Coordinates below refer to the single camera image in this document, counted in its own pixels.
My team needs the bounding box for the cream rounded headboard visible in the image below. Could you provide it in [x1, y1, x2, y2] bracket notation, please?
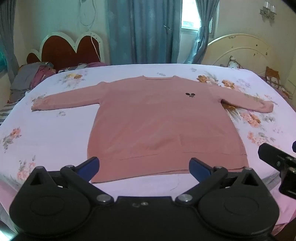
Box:
[207, 33, 296, 87]

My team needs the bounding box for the glass wall lamp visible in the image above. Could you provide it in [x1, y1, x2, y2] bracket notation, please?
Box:
[259, 1, 277, 18]

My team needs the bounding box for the grey striped cloth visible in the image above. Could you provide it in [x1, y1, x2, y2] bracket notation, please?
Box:
[0, 103, 17, 127]

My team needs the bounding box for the window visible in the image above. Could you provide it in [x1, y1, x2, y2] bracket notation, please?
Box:
[181, 0, 202, 32]

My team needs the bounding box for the white hanging cable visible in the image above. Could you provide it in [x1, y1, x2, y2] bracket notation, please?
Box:
[79, 0, 105, 63]

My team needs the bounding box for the floral white bed sheet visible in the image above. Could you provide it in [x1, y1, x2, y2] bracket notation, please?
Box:
[0, 62, 296, 232]

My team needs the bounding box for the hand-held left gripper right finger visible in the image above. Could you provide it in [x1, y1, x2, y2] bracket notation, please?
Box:
[175, 158, 267, 206]

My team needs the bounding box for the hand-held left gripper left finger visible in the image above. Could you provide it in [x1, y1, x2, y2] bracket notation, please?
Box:
[22, 157, 114, 206]

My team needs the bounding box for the small patterned pillow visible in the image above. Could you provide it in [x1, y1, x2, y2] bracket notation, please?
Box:
[227, 56, 244, 69]

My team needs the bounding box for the pink long-sleeved sweater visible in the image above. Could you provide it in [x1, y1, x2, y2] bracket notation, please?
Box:
[31, 75, 274, 184]

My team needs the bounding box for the pile of grey pink clothes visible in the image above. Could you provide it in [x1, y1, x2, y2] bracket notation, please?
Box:
[6, 61, 57, 104]

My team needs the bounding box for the red white-trimmed headboard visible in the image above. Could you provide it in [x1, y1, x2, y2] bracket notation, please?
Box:
[26, 32, 104, 71]

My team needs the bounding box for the blue curtain by wall corner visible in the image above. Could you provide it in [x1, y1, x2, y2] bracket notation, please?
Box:
[0, 0, 19, 78]

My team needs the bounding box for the tied-back blue curtain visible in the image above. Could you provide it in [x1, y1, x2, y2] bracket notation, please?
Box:
[190, 0, 220, 64]

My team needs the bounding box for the wide blue curtain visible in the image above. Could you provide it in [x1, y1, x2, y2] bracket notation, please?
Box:
[106, 0, 184, 65]

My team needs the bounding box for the striped folded cloth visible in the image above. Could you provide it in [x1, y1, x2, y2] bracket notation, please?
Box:
[57, 63, 89, 74]

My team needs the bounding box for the pink pillow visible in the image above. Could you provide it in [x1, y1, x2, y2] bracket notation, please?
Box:
[86, 61, 108, 68]

